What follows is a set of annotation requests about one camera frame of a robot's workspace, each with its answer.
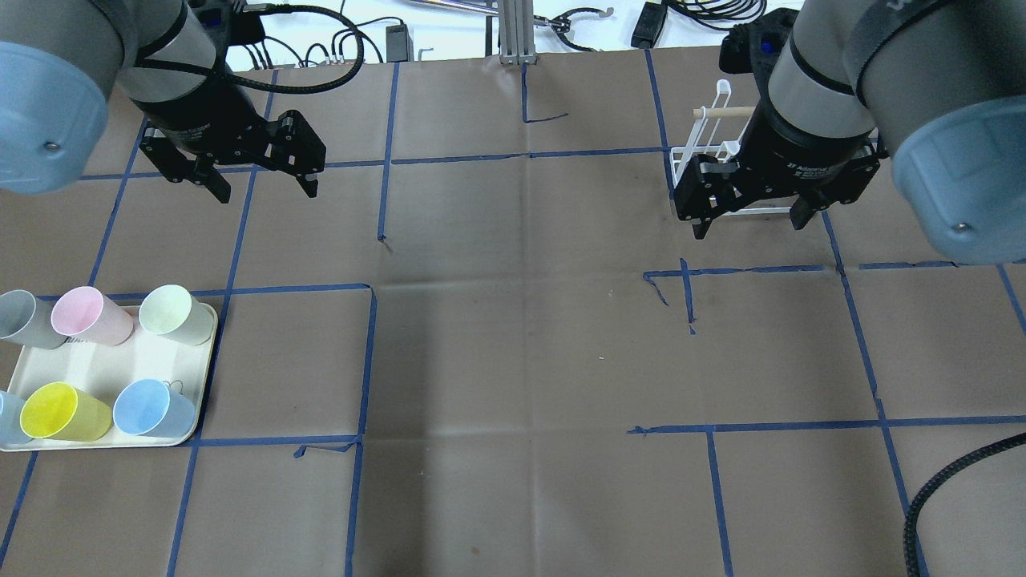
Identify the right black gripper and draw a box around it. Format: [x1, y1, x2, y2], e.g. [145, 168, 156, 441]
[690, 112, 880, 240]

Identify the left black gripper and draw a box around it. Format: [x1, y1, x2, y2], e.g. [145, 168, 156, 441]
[139, 80, 326, 204]

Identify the pale green plastic cup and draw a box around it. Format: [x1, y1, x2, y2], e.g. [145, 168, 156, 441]
[139, 284, 216, 345]

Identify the light blue cup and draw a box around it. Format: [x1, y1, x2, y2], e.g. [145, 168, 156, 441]
[1, 391, 33, 446]
[112, 379, 197, 438]

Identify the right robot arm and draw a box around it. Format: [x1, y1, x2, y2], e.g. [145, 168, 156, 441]
[673, 1, 1025, 265]

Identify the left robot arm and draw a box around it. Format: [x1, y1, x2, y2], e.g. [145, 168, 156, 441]
[1, 1, 326, 204]

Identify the pink plastic cup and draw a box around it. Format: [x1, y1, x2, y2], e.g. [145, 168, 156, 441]
[49, 286, 135, 346]

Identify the grey plastic cup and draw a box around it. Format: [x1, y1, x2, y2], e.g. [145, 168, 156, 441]
[1, 289, 67, 349]

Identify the yellow plastic cup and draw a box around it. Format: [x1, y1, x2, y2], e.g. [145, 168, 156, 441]
[19, 382, 112, 443]

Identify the black power adapter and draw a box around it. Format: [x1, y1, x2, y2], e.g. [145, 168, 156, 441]
[630, 1, 668, 49]

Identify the cream plastic tray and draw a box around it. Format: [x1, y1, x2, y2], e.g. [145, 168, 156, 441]
[1, 324, 215, 453]

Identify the white wire cup rack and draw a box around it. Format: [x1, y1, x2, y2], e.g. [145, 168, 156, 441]
[664, 78, 790, 224]

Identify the aluminium frame post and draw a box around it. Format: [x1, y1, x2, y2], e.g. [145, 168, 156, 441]
[497, 0, 536, 66]

